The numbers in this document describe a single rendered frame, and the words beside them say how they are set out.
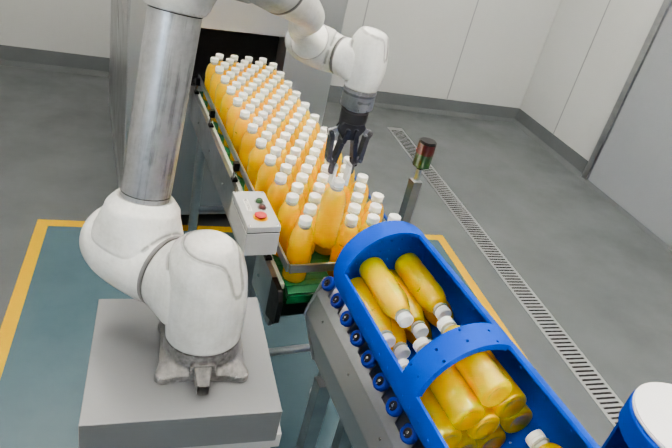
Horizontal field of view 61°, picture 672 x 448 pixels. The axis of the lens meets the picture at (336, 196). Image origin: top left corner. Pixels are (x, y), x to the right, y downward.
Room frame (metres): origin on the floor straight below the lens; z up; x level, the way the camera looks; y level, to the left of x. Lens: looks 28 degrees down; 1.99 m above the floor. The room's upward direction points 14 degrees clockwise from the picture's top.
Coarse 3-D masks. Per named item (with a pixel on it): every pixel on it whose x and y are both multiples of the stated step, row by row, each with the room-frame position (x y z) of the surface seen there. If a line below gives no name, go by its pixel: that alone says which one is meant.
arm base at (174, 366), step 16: (160, 336) 0.90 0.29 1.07; (240, 336) 0.90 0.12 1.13; (160, 352) 0.84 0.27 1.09; (176, 352) 0.82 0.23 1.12; (224, 352) 0.84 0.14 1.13; (240, 352) 0.89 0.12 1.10; (160, 368) 0.80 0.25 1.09; (176, 368) 0.80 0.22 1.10; (192, 368) 0.80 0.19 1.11; (208, 368) 0.81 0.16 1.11; (224, 368) 0.83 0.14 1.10; (240, 368) 0.84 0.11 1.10; (160, 384) 0.77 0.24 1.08; (208, 384) 0.77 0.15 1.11
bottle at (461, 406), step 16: (416, 352) 1.00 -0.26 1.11; (448, 368) 0.93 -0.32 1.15; (432, 384) 0.91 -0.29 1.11; (448, 384) 0.89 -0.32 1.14; (464, 384) 0.90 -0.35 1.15; (448, 400) 0.86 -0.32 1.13; (464, 400) 0.85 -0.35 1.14; (448, 416) 0.84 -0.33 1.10; (464, 416) 0.83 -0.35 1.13; (480, 416) 0.85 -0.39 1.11
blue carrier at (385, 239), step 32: (384, 224) 1.32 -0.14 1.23; (352, 256) 1.24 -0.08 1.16; (384, 256) 1.34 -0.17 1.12; (352, 288) 1.17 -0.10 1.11; (448, 288) 1.28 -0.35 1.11; (480, 320) 1.14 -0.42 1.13; (384, 352) 0.99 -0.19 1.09; (448, 352) 0.91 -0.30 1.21; (512, 352) 0.94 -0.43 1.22; (416, 384) 0.88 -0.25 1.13; (544, 384) 0.87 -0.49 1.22; (416, 416) 0.85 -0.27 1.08; (544, 416) 0.91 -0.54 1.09
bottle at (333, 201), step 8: (328, 192) 1.46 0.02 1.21; (336, 192) 1.46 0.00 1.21; (344, 192) 1.48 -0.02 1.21; (328, 200) 1.45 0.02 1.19; (336, 200) 1.45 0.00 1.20; (344, 200) 1.46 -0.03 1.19; (320, 208) 1.46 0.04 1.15; (328, 208) 1.44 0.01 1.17; (336, 208) 1.44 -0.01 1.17; (320, 216) 1.45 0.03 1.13; (328, 216) 1.44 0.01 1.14; (336, 216) 1.45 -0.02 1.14; (320, 224) 1.45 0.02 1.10; (328, 224) 1.44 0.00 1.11; (336, 224) 1.45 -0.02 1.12; (320, 232) 1.44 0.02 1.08; (328, 232) 1.44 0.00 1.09; (336, 232) 1.46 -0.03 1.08; (320, 240) 1.44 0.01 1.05; (328, 240) 1.44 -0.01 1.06
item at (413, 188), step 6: (420, 180) 1.92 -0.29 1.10; (408, 186) 1.91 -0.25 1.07; (414, 186) 1.89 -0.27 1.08; (420, 186) 1.91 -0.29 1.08; (408, 192) 1.90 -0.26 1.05; (414, 192) 1.90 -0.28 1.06; (408, 198) 1.89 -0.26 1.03; (414, 198) 1.90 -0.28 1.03; (402, 204) 1.92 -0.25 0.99; (408, 204) 1.89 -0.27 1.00; (414, 204) 1.91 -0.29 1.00; (402, 210) 1.91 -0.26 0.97; (408, 210) 1.90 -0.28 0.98; (402, 216) 1.90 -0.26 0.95; (408, 216) 1.90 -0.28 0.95; (408, 222) 1.91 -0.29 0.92
